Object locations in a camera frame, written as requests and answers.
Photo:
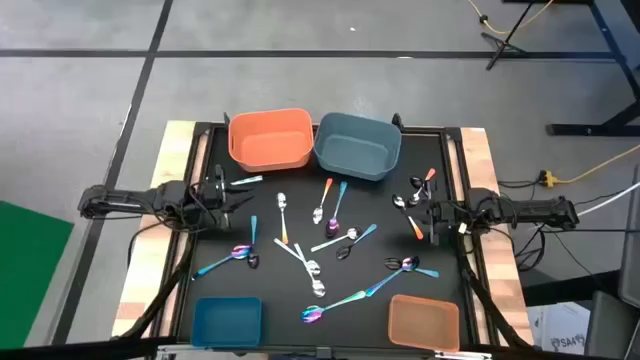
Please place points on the large blue-grey plastic bin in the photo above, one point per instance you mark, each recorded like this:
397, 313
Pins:
357, 150

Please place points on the black tripod stand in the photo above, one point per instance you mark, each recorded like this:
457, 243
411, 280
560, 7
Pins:
505, 41

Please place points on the small blue tray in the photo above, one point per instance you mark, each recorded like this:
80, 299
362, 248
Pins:
227, 322

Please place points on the grey office chair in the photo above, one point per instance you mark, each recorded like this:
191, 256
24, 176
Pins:
612, 325

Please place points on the black rig crossbar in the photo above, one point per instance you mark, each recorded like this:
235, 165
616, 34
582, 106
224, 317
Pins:
75, 350

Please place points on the black clamp bracket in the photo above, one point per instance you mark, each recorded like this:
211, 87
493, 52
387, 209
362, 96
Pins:
397, 120
226, 119

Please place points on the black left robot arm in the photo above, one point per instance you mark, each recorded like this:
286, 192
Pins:
130, 200

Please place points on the iridescent rainbow spoon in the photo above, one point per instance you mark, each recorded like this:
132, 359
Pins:
241, 251
312, 314
410, 263
332, 227

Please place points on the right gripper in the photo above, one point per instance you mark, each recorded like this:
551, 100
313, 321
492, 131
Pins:
452, 212

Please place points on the small orange tray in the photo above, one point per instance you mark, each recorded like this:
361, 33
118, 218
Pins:
424, 322

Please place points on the black metal table frame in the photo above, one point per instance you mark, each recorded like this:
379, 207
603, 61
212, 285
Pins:
452, 134

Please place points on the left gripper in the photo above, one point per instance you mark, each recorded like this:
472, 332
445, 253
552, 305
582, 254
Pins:
210, 202

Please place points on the black table mat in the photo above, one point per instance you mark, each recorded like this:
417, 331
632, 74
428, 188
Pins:
280, 310

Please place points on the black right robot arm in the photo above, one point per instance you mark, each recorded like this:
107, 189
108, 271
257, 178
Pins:
525, 212

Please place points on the white printed cardboard box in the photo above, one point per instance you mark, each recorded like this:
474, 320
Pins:
560, 330

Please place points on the green floor mat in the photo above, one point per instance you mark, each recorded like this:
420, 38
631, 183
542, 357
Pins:
30, 270

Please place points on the large orange plastic bin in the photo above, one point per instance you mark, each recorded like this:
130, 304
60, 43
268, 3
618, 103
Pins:
270, 145

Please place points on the black desk foot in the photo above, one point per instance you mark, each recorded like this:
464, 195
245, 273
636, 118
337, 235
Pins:
565, 290

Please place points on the black desk frame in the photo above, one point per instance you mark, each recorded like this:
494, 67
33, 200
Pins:
575, 130

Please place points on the silver aluminium rail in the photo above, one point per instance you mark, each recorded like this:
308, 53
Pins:
465, 355

